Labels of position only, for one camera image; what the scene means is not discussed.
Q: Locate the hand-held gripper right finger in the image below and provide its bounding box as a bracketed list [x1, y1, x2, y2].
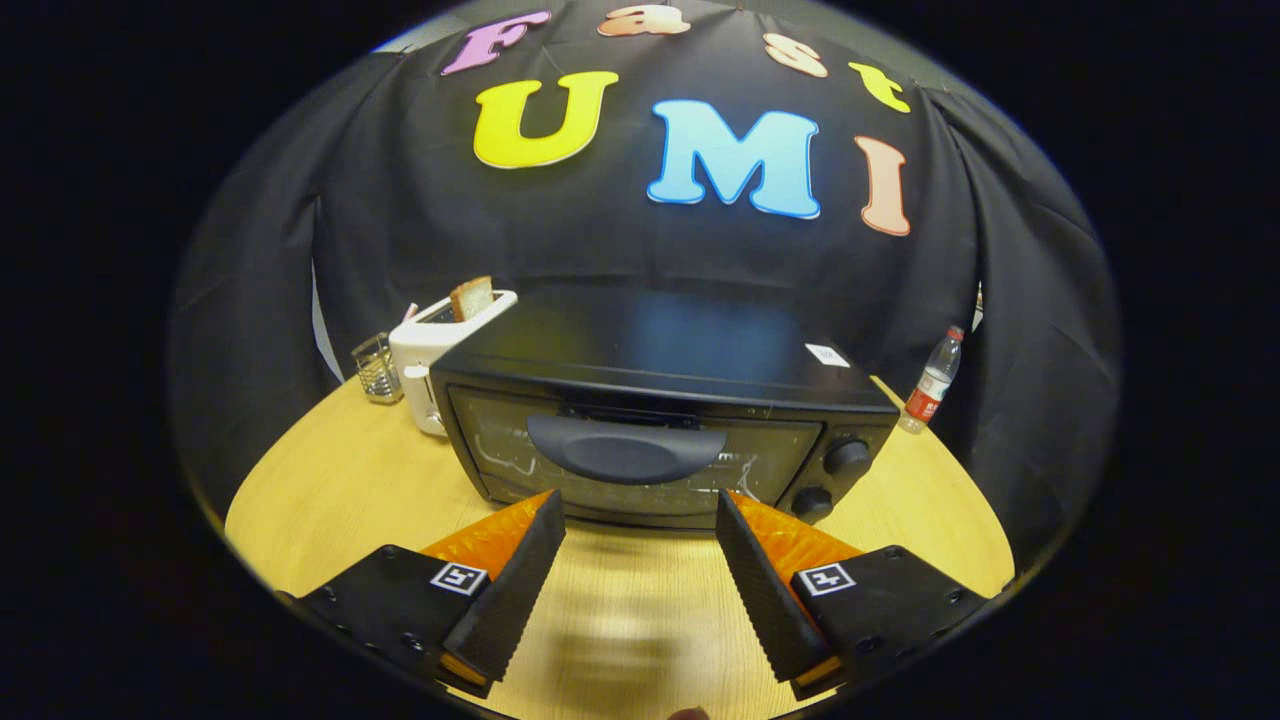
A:
[714, 489, 991, 701]

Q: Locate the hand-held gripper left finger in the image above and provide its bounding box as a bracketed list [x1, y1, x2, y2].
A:
[275, 489, 568, 699]

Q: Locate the black toaster oven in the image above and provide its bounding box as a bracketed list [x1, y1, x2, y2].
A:
[428, 285, 901, 531]

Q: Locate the white bread toaster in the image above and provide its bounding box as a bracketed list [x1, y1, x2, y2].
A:
[388, 289, 519, 438]

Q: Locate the clear water bottle red label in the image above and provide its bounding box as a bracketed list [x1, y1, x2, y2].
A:
[897, 325, 966, 434]

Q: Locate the brown bread slice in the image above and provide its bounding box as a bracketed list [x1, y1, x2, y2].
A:
[449, 275, 495, 323]

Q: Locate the wire mesh holder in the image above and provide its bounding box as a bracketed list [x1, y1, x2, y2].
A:
[350, 332, 404, 405]

